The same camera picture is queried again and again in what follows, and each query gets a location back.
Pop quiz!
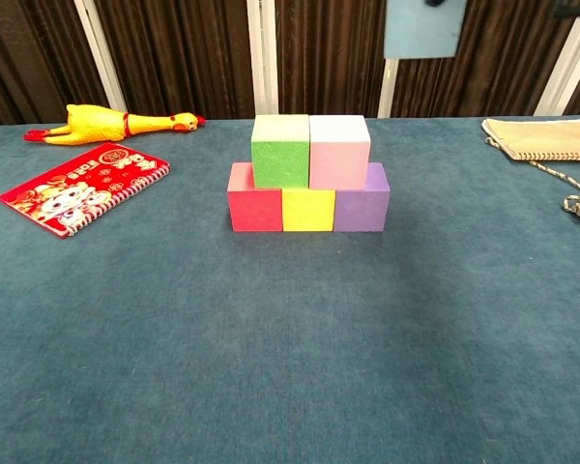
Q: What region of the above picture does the purple foam cube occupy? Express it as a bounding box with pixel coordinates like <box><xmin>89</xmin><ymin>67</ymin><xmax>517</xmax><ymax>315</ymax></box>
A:
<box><xmin>333</xmin><ymin>161</ymin><xmax>392</xmax><ymax>233</ymax></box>

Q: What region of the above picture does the light blue foam cube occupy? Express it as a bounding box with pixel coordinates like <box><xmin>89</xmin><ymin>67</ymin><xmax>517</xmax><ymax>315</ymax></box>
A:
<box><xmin>383</xmin><ymin>0</ymin><xmax>467</xmax><ymax>61</ymax></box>

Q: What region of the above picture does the brown kraft spiral notebook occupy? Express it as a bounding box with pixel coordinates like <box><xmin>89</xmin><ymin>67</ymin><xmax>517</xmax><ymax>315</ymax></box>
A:
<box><xmin>480</xmin><ymin>117</ymin><xmax>580</xmax><ymax>162</ymax></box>

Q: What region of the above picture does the yellow foam cube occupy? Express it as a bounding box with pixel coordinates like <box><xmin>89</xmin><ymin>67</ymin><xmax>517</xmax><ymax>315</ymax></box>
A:
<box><xmin>281</xmin><ymin>187</ymin><xmax>337</xmax><ymax>233</ymax></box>

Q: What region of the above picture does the dark brown curtain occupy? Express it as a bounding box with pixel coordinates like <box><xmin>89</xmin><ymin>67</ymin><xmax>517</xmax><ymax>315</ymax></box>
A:
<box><xmin>0</xmin><ymin>0</ymin><xmax>580</xmax><ymax>130</ymax></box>

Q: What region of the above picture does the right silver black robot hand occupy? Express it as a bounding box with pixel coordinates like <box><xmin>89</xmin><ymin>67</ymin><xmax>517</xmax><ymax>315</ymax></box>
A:
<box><xmin>423</xmin><ymin>0</ymin><xmax>580</xmax><ymax>19</ymax></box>

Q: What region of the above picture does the red spiral notebook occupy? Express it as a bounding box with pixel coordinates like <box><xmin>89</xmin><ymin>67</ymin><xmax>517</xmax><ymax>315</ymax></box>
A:
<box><xmin>0</xmin><ymin>142</ymin><xmax>171</xmax><ymax>240</ymax></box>

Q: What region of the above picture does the pink and white foam cube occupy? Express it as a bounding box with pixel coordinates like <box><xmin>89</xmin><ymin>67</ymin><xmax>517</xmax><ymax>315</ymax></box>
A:
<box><xmin>308</xmin><ymin>114</ymin><xmax>372</xmax><ymax>191</ymax></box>

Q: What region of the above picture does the red foam cube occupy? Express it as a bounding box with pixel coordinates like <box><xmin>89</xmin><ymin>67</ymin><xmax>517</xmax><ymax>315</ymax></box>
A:
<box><xmin>226</xmin><ymin>161</ymin><xmax>284</xmax><ymax>233</ymax></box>

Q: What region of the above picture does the yellow rubber chicken toy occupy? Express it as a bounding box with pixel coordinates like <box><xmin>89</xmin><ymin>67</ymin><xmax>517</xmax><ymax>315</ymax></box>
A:
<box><xmin>22</xmin><ymin>103</ymin><xmax>207</xmax><ymax>146</ymax></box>

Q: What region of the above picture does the white partition frame post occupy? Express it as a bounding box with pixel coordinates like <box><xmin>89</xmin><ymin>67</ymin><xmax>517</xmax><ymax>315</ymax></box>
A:
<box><xmin>534</xmin><ymin>0</ymin><xmax>580</xmax><ymax>116</ymax></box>
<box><xmin>246</xmin><ymin>0</ymin><xmax>279</xmax><ymax>120</ymax></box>
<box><xmin>377</xmin><ymin>0</ymin><xmax>410</xmax><ymax>119</ymax></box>
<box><xmin>74</xmin><ymin>0</ymin><xmax>128</xmax><ymax>113</ymax></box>

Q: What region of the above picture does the green foam cube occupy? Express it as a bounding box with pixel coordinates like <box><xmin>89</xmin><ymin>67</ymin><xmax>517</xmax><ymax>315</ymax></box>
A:
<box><xmin>250</xmin><ymin>114</ymin><xmax>311</xmax><ymax>190</ymax></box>

